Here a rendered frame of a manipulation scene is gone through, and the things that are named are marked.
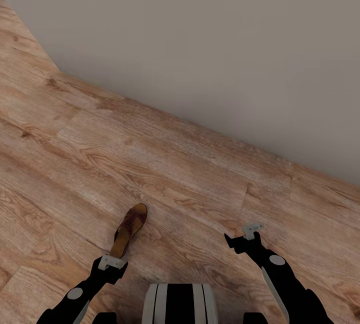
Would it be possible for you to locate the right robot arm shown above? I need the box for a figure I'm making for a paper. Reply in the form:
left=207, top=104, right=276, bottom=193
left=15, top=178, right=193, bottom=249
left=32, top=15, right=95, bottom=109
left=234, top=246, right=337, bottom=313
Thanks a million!
left=224, top=222, right=334, bottom=324

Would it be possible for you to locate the robot trunk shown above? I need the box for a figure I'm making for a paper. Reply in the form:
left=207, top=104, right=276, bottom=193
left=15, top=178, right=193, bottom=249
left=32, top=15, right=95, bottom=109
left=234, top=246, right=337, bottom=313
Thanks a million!
left=141, top=283, right=219, bottom=324

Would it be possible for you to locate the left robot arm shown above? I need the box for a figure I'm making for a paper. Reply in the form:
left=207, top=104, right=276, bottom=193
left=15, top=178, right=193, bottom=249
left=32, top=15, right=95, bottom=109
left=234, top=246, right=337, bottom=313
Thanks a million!
left=36, top=254, right=128, bottom=324

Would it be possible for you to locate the sandal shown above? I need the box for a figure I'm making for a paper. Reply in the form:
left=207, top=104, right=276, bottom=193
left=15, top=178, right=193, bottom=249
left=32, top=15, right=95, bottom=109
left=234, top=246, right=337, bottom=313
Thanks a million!
left=109, top=203, right=148, bottom=259

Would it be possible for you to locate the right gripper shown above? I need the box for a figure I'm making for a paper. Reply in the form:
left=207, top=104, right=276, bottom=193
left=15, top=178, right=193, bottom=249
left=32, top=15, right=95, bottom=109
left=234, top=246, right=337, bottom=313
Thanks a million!
left=224, top=232, right=262, bottom=258

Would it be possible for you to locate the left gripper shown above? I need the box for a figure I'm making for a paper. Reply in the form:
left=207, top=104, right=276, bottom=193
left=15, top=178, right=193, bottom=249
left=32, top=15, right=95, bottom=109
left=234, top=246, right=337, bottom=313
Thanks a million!
left=90, top=256, right=128, bottom=291

